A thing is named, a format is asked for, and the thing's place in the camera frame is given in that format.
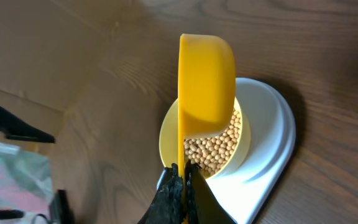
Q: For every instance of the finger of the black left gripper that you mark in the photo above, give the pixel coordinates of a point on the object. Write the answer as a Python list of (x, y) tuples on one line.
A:
[(16, 129)]

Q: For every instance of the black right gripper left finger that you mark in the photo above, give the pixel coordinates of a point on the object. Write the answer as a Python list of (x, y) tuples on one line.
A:
[(166, 206)]

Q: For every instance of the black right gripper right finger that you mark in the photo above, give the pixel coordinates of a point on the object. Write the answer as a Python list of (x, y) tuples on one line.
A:
[(202, 206)]

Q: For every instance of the yellow measuring scoop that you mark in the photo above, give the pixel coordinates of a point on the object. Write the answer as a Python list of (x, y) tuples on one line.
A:
[(206, 89)]

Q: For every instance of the white digital kitchen scale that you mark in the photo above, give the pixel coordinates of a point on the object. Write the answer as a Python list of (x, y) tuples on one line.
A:
[(273, 132)]

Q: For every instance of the soybeans in bowl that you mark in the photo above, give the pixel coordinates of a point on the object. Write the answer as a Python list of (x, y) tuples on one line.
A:
[(212, 154)]

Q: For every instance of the yellow plastic bowl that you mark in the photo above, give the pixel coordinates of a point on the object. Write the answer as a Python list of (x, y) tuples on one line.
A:
[(168, 142)]

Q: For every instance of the clear plastic bag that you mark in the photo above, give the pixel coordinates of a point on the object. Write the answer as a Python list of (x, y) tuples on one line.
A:
[(25, 183)]

